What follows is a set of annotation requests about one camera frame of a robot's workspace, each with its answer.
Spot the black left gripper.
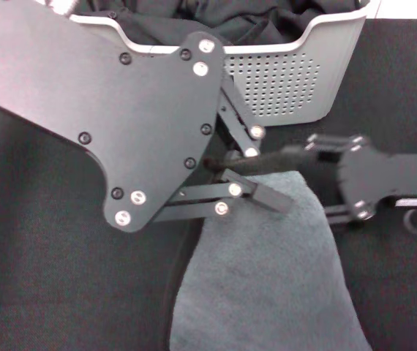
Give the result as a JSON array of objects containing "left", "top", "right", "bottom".
[{"left": 0, "top": 0, "right": 228, "bottom": 234}]

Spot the grey perforated plastic storage box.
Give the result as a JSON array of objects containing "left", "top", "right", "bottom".
[{"left": 67, "top": 0, "right": 369, "bottom": 128}]

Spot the black tablecloth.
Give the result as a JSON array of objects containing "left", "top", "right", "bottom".
[{"left": 0, "top": 16, "right": 417, "bottom": 351}]

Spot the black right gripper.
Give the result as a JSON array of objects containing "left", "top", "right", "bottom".
[{"left": 282, "top": 134, "right": 417, "bottom": 230}]

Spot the microfibre towel with black hem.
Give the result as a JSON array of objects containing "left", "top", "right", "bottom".
[{"left": 168, "top": 170, "right": 374, "bottom": 351}]

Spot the crumpled black cloth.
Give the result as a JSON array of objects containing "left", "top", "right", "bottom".
[{"left": 76, "top": 0, "right": 363, "bottom": 48}]

